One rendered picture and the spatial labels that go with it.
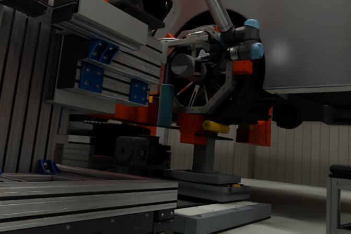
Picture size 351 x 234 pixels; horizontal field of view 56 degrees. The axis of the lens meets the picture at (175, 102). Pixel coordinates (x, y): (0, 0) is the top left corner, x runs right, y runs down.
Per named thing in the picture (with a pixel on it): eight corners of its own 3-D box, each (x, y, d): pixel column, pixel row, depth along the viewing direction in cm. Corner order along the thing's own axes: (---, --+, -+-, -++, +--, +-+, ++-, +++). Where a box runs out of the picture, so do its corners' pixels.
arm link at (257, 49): (265, 44, 161) (264, 60, 159) (244, 46, 167) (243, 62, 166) (258, 38, 154) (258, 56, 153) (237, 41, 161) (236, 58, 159)
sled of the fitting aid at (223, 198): (249, 199, 207) (250, 184, 209) (222, 203, 179) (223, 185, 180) (184, 189, 237) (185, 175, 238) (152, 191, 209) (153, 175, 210)
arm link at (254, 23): (235, 22, 165) (233, 43, 163) (254, 16, 157) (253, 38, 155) (244, 27, 170) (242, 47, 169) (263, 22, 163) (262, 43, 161)
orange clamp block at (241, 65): (237, 75, 193) (252, 74, 188) (231, 71, 187) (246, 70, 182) (238, 63, 194) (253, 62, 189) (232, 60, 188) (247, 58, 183)
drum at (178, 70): (207, 82, 204) (209, 60, 206) (188, 74, 187) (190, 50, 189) (188, 83, 212) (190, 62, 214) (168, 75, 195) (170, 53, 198)
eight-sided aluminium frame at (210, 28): (234, 114, 189) (240, 24, 197) (229, 113, 183) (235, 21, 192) (161, 114, 221) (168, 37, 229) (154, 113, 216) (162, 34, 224)
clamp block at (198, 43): (210, 52, 183) (211, 43, 184) (201, 47, 176) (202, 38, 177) (202, 53, 186) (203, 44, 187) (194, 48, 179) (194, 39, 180)
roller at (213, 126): (231, 134, 211) (232, 125, 212) (208, 129, 188) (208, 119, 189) (223, 133, 215) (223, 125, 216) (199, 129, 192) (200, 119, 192)
